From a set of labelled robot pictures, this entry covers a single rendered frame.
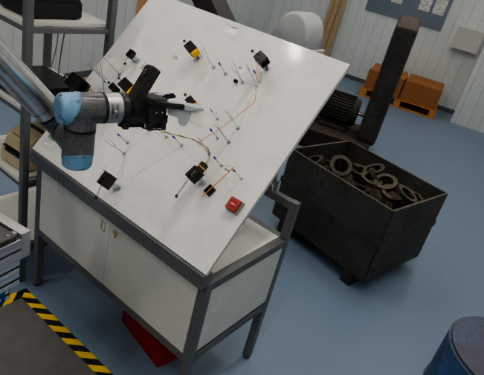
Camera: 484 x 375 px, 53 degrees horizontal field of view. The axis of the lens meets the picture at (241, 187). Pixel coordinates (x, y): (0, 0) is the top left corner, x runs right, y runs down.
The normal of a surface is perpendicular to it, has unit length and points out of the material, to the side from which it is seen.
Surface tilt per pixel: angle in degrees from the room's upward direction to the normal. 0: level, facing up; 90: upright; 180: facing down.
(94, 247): 90
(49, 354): 0
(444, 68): 90
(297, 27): 90
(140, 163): 50
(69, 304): 0
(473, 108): 90
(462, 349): 0
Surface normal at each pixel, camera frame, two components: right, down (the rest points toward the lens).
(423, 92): -0.37, 0.34
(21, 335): 0.22, -0.87
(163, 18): -0.33, -0.38
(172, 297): -0.61, 0.23
